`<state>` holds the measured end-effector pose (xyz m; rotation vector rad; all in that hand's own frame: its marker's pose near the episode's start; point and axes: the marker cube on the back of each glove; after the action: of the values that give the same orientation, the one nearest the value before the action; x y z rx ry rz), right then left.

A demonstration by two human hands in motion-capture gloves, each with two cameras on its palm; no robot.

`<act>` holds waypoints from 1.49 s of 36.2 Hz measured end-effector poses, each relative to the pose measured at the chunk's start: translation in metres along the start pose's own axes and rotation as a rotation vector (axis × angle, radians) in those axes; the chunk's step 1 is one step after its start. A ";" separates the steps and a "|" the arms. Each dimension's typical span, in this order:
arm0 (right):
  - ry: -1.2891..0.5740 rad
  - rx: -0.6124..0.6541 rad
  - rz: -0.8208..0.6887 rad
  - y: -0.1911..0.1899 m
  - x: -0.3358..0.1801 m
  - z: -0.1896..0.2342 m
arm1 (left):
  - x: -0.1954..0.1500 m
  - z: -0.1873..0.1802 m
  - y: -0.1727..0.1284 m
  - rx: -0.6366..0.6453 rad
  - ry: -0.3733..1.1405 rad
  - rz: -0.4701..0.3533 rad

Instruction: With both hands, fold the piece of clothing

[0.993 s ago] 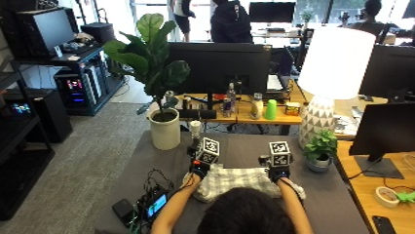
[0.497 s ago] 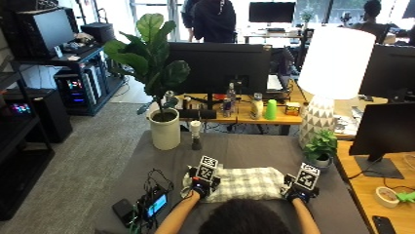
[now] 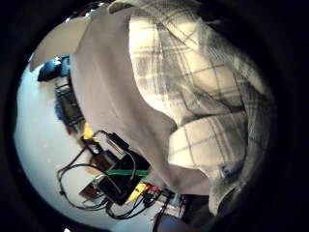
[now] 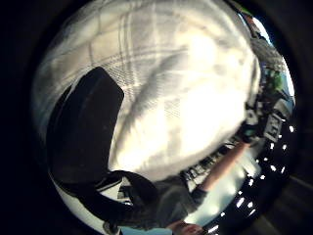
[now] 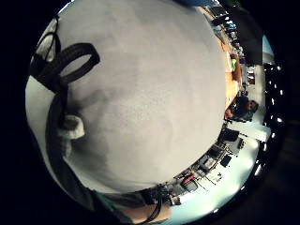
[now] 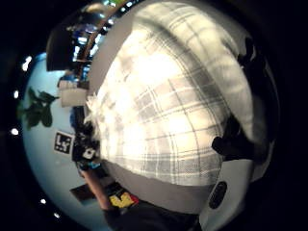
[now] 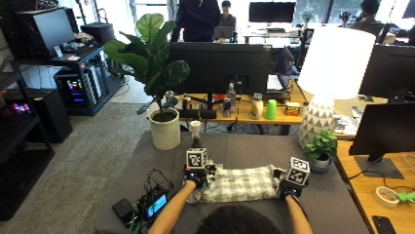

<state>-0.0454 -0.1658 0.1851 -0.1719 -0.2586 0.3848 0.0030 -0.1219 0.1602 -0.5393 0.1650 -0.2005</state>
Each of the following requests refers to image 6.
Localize black monitor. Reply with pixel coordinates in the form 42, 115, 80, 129
45, 21, 78, 72

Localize white box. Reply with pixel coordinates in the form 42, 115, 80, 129
58, 80, 90, 108

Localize the person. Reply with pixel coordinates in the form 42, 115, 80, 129
102, 182, 200, 231

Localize white grey plaid cloth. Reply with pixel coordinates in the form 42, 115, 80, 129
86, 2, 269, 187

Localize green leafy plant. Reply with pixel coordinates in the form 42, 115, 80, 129
16, 87, 61, 130

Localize white marker cube on left glove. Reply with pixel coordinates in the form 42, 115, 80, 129
53, 130, 76, 155

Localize dark flat panel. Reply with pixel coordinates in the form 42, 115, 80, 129
69, 183, 97, 204

